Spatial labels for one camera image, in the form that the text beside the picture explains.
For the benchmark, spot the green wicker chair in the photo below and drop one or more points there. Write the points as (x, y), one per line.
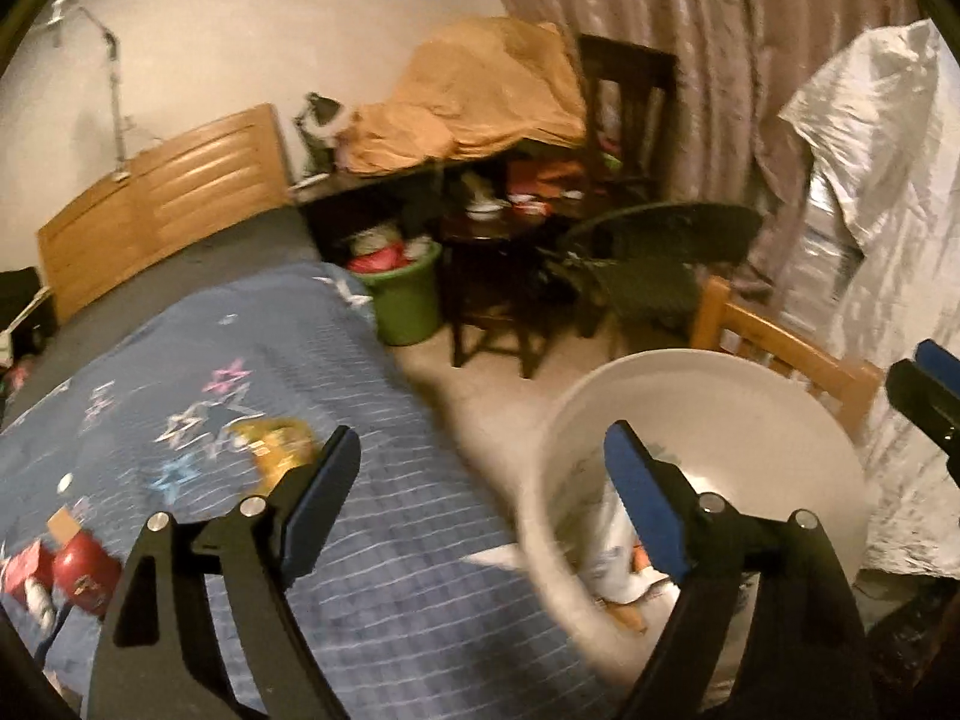
(652, 270)

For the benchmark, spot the white plastic bucket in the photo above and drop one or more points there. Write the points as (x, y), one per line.
(712, 405)

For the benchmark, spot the dark grey bed sheet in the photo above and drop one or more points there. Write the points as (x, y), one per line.
(187, 277)

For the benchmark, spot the green plastic bucket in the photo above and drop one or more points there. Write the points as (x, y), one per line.
(409, 300)

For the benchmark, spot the light wooden chair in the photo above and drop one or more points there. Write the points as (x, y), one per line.
(780, 349)

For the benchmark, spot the brown patterned curtain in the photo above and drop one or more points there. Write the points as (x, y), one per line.
(690, 30)

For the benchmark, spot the dark wooden desk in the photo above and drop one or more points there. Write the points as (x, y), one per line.
(360, 191)

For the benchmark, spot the white plastic sheet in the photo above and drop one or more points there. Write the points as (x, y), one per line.
(900, 187)

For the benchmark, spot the wooden bed headboard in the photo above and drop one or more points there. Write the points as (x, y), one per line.
(165, 195)

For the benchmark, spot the white bowl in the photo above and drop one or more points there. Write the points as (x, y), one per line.
(484, 210)

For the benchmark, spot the red bags in bucket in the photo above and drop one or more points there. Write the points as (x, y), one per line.
(382, 255)

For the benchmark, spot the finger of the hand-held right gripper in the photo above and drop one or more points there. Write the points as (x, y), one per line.
(926, 405)

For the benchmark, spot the dark wooden chair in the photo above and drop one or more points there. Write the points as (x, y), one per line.
(626, 67)

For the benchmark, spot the orange cloth cover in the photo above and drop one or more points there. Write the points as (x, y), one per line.
(480, 90)

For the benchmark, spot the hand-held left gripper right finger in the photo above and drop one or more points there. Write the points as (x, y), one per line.
(645, 495)

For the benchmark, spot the small cardboard box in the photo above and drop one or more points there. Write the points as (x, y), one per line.
(66, 525)

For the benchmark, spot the blue star print quilt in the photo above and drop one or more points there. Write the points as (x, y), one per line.
(412, 540)

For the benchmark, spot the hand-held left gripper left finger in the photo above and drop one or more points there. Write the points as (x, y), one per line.
(322, 510)

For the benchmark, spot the dark round side table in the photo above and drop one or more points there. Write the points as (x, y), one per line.
(487, 255)

